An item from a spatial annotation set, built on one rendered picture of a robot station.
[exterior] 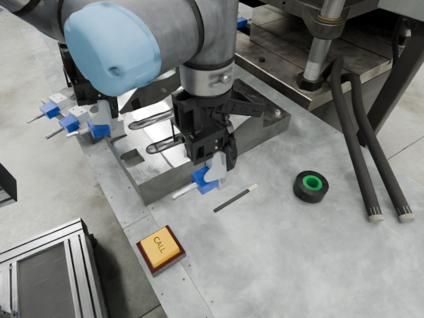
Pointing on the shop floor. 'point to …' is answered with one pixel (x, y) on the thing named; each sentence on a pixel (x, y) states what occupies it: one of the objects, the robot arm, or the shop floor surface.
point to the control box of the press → (411, 9)
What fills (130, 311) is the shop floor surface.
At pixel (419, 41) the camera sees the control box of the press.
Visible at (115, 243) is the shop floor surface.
